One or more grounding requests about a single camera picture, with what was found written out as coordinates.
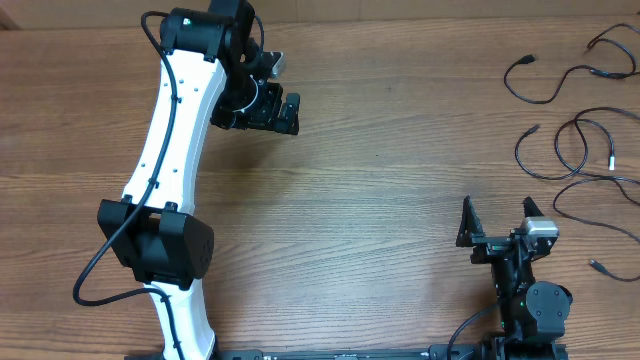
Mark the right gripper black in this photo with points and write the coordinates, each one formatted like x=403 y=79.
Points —
x=488 y=246

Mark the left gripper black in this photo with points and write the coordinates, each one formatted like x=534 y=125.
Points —
x=268 y=116

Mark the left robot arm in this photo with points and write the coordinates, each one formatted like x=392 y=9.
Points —
x=213 y=73

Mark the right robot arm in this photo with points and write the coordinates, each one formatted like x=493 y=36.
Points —
x=532 y=312

